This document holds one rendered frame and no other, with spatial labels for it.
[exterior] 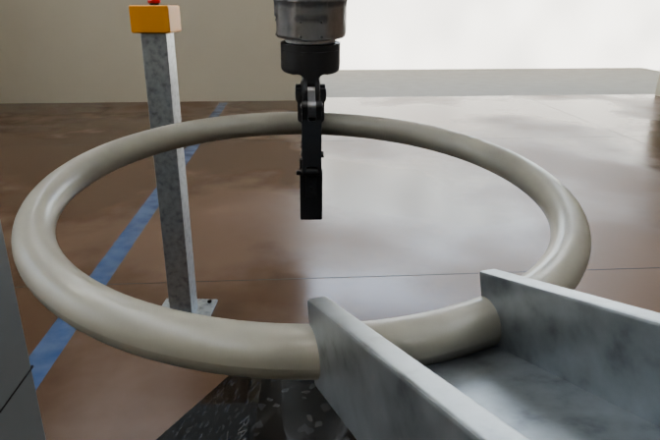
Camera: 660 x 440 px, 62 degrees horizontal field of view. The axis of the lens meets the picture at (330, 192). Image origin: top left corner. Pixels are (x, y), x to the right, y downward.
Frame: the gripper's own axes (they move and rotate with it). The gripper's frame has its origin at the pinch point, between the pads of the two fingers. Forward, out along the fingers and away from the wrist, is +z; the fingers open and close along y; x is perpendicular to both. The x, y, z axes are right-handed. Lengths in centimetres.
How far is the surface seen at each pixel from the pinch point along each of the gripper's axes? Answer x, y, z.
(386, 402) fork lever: 2, 55, -15
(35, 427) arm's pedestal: -55, -15, 57
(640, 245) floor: 160, -152, 93
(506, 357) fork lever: 9.9, 46.6, -9.1
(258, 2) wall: -45, -588, 15
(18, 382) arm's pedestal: -55, -14, 44
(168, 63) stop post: -41, -103, 0
